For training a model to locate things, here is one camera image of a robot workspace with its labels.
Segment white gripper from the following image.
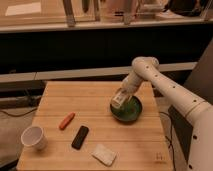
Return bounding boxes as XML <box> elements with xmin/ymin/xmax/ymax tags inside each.
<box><xmin>122</xmin><ymin>71</ymin><xmax>144</xmax><ymax>94</ymax></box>

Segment black floor cable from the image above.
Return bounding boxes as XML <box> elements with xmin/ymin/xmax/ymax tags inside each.
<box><xmin>0</xmin><ymin>105</ymin><xmax>38</xmax><ymax>118</ymax></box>

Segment black rectangular block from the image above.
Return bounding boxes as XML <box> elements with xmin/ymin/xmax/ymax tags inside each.
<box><xmin>71</xmin><ymin>126</ymin><xmax>89</xmax><ymax>150</ymax></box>

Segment dark panel at right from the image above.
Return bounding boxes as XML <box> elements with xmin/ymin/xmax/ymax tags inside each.
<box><xmin>168</xmin><ymin>39</ymin><xmax>213</xmax><ymax>160</ymax></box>

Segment white sponge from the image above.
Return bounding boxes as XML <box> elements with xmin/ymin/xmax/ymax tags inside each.
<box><xmin>92</xmin><ymin>144</ymin><xmax>116</xmax><ymax>166</ymax></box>

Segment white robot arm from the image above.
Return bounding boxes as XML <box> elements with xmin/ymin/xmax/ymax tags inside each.
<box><xmin>122</xmin><ymin>57</ymin><xmax>213</xmax><ymax>171</ymax></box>

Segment orange carrot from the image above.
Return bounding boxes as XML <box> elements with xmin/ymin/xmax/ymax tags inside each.
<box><xmin>59</xmin><ymin>113</ymin><xmax>75</xmax><ymax>130</ymax></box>

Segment white paper cup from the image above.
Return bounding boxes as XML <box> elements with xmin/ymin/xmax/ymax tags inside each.
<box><xmin>21</xmin><ymin>126</ymin><xmax>47</xmax><ymax>150</ymax></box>

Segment green ceramic bowl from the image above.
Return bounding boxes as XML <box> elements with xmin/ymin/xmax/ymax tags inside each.
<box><xmin>110</xmin><ymin>96</ymin><xmax>143</xmax><ymax>122</ymax></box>

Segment clear plastic bottle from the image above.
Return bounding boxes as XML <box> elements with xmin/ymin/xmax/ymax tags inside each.
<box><xmin>111</xmin><ymin>88</ymin><xmax>130</xmax><ymax>109</ymax></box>

